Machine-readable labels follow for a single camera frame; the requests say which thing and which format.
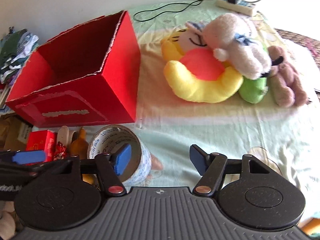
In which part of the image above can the brown plush teddy bear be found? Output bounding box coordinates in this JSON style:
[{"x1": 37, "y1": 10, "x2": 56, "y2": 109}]
[{"x1": 268, "y1": 46, "x2": 309, "y2": 108}]

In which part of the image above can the pile of folded clothes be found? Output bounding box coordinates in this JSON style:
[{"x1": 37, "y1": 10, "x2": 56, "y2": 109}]
[{"x1": 1, "y1": 27, "x2": 39, "y2": 84}]

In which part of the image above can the orange gourd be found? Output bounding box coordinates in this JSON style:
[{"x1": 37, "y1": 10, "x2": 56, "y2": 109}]
[{"x1": 69, "y1": 128, "x2": 89, "y2": 159}]

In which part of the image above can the printed packing tape roll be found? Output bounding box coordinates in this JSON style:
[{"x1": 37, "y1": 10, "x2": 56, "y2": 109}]
[{"x1": 87, "y1": 125, "x2": 151, "y2": 187}]

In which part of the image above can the large red cardboard box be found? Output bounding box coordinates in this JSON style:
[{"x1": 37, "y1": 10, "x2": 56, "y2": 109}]
[{"x1": 6, "y1": 11, "x2": 140, "y2": 128}]

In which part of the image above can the small red gift box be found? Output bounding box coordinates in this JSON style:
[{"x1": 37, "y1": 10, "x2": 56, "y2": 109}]
[{"x1": 26, "y1": 130, "x2": 57, "y2": 162}]

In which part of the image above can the yellow red plush toy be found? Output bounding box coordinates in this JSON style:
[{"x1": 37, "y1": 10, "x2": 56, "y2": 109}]
[{"x1": 161, "y1": 28, "x2": 244, "y2": 103}]

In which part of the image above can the green plush toy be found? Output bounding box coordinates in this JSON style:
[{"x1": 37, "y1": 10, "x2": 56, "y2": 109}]
[{"x1": 238, "y1": 77, "x2": 268, "y2": 104}]

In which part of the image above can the white power strip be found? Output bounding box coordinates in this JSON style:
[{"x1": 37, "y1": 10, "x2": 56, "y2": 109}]
[{"x1": 215, "y1": 0, "x2": 258, "y2": 17}]

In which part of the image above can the wooden spoon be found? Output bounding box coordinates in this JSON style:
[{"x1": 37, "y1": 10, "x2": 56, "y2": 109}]
[{"x1": 57, "y1": 126, "x2": 69, "y2": 147}]

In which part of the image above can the brown cardboard box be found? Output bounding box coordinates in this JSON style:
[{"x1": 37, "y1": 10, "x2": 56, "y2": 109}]
[{"x1": 1, "y1": 115, "x2": 33, "y2": 151}]

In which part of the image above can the white pink plush toy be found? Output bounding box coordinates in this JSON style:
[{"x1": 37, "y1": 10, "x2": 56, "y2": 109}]
[{"x1": 185, "y1": 13, "x2": 272, "y2": 80}]

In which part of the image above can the black cable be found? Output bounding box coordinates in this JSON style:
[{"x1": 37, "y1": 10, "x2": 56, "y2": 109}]
[{"x1": 132, "y1": 0, "x2": 217, "y2": 23}]

